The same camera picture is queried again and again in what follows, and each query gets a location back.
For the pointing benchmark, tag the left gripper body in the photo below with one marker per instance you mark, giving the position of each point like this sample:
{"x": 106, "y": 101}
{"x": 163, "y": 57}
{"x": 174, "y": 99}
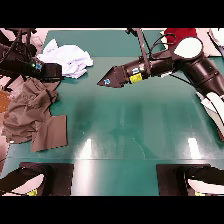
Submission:
{"x": 52, "y": 72}

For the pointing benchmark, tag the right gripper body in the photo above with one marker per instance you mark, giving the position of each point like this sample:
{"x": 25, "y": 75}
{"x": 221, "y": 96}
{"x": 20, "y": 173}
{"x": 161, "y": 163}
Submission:
{"x": 130, "y": 75}

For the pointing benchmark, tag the brown garment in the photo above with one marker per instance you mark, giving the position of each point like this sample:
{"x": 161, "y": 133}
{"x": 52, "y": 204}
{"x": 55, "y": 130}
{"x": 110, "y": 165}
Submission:
{"x": 27, "y": 113}

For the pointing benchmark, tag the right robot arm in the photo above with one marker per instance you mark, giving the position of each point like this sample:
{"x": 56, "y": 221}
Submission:
{"x": 201, "y": 74}

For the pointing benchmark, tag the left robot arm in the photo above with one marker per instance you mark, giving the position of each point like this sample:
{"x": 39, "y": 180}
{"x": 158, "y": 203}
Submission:
{"x": 16, "y": 64}

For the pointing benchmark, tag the white garment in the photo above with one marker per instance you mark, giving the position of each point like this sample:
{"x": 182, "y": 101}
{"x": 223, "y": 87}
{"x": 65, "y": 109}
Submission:
{"x": 71, "y": 58}

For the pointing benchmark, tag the red garment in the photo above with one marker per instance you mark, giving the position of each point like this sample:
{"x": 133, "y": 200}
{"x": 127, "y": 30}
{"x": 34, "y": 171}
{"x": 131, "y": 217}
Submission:
{"x": 180, "y": 34}

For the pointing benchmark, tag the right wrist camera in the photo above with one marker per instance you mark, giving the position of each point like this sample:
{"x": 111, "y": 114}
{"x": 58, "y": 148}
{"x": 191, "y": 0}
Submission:
{"x": 143, "y": 46}

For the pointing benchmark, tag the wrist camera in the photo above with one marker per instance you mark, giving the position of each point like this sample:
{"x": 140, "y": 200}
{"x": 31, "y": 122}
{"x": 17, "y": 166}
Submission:
{"x": 24, "y": 34}
{"x": 143, "y": 46}

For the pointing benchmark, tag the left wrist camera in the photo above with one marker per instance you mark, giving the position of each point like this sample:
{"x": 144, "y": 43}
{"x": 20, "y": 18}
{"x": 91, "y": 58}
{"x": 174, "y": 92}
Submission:
{"x": 24, "y": 34}

